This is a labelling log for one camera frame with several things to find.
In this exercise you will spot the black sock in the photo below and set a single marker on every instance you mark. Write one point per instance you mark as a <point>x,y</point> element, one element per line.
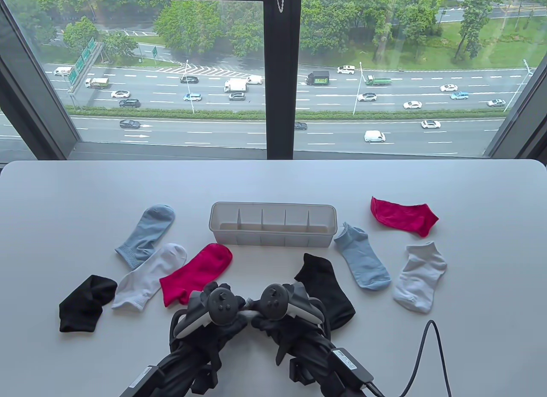
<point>329,294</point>
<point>83,307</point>

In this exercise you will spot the short red sock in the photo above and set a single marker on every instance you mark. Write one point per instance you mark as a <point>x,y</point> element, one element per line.
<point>401,215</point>

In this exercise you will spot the person's left hand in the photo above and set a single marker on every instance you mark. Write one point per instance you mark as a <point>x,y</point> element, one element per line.
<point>226,333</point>

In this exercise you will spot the black labelled adapter box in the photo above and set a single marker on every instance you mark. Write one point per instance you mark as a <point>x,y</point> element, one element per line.
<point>352,367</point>

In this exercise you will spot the black window frame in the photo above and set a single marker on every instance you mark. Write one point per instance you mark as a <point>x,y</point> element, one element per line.
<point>282,72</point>

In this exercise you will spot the short light blue sock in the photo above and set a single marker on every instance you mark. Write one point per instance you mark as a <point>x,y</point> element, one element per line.
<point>363,260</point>

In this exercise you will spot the grey and white controller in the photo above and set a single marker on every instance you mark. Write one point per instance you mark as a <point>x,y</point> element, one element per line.
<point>220,305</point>
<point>273,303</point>

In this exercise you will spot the person's right hand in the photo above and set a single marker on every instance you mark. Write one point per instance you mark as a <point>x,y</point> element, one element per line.
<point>273,328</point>

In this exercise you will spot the long light blue sock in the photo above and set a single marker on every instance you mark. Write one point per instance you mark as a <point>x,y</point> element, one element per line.
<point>149,230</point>

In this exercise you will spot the short white sock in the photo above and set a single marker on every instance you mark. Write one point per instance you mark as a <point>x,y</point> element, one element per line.
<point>419,281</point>

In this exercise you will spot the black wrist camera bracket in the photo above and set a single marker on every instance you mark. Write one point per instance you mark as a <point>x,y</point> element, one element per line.
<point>299,373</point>
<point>205,377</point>

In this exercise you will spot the long white sock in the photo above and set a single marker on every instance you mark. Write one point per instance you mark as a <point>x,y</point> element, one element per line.
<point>141,281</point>

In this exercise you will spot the translucent divided organizer box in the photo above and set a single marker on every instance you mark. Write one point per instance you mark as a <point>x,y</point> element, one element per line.
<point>273,239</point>

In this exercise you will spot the long red sock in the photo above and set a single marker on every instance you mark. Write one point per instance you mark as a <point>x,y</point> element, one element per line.
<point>196,269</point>

